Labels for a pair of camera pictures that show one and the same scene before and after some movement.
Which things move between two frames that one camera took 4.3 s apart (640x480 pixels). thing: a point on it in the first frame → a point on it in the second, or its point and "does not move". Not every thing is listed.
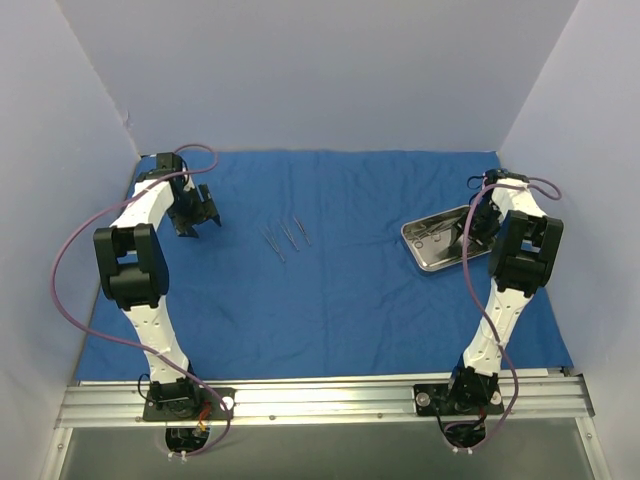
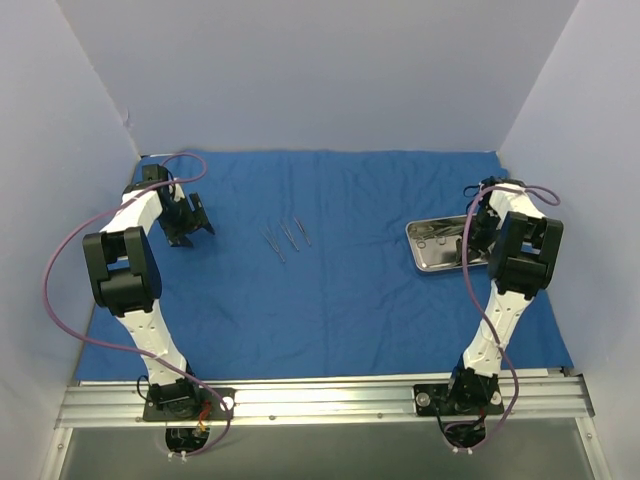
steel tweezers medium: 290,238 does not move
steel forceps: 301,227 does not move
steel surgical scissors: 419,230 → 439,233
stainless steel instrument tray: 438,239 does not move
